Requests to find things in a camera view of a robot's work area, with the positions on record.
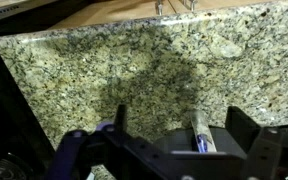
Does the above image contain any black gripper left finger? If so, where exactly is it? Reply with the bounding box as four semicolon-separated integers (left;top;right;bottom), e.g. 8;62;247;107
45;103;158;180

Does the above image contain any black electric stove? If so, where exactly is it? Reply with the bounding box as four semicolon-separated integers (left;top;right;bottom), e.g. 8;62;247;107
0;0;95;180

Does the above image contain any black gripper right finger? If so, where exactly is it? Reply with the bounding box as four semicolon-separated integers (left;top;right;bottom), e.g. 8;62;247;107
225;105;288;180

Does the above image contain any metal base cabinet handle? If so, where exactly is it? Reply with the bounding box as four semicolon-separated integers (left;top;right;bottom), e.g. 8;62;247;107
180;0;198;13
154;0;165;17

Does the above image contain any wooden base cabinet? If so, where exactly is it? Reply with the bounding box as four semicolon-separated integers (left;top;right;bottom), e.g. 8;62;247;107
47;0;275;31

